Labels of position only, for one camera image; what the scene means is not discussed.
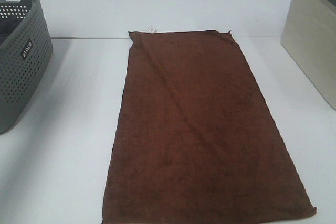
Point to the dark cloth in basket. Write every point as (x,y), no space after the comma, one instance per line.
(7,27)

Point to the brown towel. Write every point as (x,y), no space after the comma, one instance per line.
(195,141)

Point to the grey perforated plastic basket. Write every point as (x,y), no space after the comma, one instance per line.
(25,55)

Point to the beige storage bin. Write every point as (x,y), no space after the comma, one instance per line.
(309,37)

